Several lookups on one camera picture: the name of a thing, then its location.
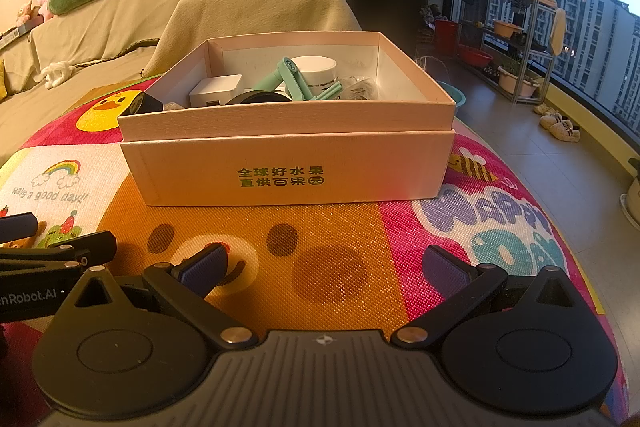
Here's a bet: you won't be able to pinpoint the pink basin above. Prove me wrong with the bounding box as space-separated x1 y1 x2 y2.
497 72 543 98

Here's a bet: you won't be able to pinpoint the red bucket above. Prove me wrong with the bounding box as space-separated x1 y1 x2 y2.
434 19 460 54

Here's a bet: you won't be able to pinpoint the beige covered sofa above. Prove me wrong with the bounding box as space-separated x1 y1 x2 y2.
0 0 363 158

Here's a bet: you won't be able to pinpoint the small tan plush toy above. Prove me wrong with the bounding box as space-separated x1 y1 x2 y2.
17 2 43 28

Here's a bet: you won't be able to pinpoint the red basin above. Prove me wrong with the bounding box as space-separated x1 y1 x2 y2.
457 44 493 66

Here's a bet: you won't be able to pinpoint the small black box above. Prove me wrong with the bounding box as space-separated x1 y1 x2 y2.
127 93 165 115

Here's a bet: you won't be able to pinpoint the small white plush toy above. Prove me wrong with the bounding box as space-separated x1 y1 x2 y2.
41 61 76 88

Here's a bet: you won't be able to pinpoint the metal storage rack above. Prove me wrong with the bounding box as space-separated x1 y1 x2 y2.
457 0 567 108

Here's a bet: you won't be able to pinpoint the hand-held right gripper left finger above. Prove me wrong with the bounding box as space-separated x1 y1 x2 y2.
60 242 257 350

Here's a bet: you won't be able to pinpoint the orange basin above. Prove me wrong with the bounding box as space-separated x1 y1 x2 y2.
492 21 525 39

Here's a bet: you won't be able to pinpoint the teal basin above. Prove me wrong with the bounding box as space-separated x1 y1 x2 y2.
437 82 468 115

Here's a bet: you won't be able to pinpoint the mint green hand tool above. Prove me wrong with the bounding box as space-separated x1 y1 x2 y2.
252 57 346 102

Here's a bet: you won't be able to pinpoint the clear plastic bag dark parts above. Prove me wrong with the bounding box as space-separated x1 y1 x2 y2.
345 77 379 100

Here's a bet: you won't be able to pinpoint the yellow hanging towel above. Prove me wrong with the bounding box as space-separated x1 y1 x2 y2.
550 7 569 55

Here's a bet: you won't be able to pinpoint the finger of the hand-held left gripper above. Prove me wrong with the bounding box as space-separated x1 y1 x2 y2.
0 230 118 272
0 213 39 248

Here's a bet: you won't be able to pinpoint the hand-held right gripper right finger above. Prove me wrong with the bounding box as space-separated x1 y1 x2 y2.
390 244 588 350

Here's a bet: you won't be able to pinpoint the flat printed box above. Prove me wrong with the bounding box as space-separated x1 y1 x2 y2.
0 17 46 51

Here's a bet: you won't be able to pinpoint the colourful cartoon play mat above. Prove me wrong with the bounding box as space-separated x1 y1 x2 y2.
0 74 631 427

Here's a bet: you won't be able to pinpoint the pink cardboard box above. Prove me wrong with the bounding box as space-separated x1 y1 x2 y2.
117 32 457 208

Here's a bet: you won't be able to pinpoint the black round object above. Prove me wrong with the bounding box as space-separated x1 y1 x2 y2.
225 91 293 106

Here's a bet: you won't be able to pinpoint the pair of white slippers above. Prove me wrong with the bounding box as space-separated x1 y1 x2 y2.
532 104 583 142

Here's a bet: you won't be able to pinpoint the white USB wall adapter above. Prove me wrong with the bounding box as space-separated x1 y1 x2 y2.
189 76 246 108

